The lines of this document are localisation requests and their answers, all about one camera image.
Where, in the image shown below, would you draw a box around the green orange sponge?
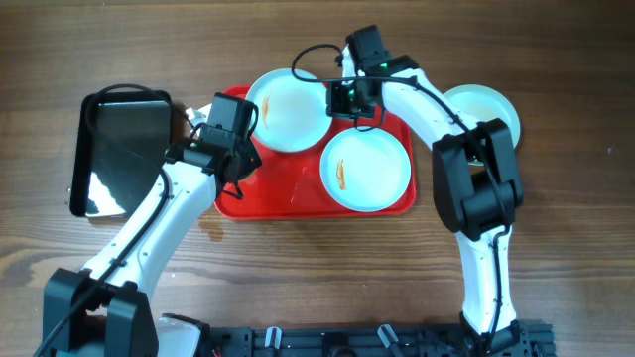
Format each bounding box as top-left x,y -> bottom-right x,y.
240,170 -> 257,184

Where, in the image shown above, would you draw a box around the white plate back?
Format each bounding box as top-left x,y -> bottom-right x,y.
246,68 -> 332,153

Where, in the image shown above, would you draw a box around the white plate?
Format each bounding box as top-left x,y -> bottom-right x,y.
444,84 -> 522,149
246,68 -> 332,153
319,128 -> 412,212

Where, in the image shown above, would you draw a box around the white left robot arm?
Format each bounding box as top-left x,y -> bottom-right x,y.
36,93 -> 262,356

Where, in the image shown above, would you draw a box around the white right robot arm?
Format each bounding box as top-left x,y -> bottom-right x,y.
328,25 -> 524,349

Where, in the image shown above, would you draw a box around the red serving tray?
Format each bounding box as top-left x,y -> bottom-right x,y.
215,85 -> 416,220

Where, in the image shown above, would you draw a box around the black water tray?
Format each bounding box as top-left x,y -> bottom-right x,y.
69,90 -> 173,218

